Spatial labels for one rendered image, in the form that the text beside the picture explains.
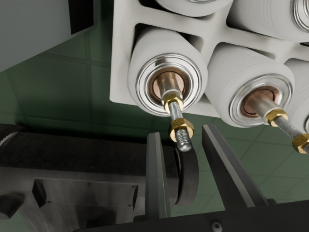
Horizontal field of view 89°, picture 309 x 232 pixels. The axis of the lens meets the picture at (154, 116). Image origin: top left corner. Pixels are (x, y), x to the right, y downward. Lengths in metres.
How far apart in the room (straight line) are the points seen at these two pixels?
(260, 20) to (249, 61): 0.04
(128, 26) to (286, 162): 0.85
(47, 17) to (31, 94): 0.38
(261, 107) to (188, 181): 0.31
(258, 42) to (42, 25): 0.27
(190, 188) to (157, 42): 0.40
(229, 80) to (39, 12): 0.21
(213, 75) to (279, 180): 0.85
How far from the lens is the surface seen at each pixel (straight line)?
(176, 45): 0.18
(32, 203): 0.54
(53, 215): 0.70
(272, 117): 0.21
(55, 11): 0.24
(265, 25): 0.23
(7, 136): 0.58
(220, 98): 0.22
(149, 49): 0.18
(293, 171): 1.01
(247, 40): 0.28
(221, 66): 0.25
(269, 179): 1.00
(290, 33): 0.22
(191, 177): 0.48
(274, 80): 0.23
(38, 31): 0.21
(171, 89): 0.15
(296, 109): 0.30
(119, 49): 0.25
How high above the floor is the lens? 0.42
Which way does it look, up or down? 54 degrees down
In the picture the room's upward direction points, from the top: 175 degrees clockwise
